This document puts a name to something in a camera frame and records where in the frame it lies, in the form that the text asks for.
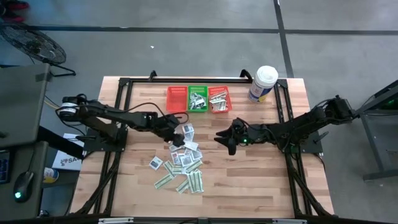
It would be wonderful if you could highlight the orange plastic basket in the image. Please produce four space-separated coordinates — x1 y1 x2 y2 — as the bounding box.
207 85 233 114
165 86 189 114

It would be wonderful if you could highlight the dark grey desk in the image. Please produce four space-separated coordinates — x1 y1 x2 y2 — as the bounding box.
0 141 49 222

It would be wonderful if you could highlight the black computer mouse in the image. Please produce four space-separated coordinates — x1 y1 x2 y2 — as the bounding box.
13 170 35 203

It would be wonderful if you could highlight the black aluminium table frame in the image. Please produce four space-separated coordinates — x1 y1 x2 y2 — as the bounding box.
70 68 335 224

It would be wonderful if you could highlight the white blue wipes canister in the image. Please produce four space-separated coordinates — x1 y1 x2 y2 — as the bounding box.
248 65 279 103

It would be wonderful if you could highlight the white printed box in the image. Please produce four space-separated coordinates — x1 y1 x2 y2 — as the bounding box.
52 150 84 172

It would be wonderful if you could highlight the black metal cart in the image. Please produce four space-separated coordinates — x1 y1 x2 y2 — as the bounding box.
354 79 398 182

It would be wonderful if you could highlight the green plastic basket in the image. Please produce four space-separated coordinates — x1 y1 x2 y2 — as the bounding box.
187 85 209 113

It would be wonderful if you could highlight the black floor fan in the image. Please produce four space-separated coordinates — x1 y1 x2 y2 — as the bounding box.
0 20 77 78

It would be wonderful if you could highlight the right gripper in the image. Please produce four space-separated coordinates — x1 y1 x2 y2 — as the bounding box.
213 118 249 156

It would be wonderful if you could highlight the yellow blue can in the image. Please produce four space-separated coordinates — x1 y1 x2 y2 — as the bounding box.
42 167 60 184

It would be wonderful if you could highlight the black keyboard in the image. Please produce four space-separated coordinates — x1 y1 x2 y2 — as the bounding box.
0 149 12 185

